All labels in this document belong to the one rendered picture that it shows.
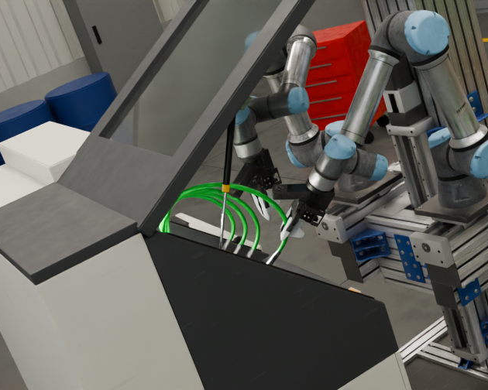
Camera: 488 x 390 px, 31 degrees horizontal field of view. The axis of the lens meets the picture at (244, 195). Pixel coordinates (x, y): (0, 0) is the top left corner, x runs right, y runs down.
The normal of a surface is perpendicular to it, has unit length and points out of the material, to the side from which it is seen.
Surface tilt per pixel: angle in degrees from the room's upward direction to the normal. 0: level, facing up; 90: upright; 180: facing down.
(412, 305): 0
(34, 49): 90
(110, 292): 90
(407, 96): 90
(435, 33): 83
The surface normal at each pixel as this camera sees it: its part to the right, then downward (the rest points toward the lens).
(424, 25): 0.32, 0.09
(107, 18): 0.55, 0.11
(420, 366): -0.32, -0.89
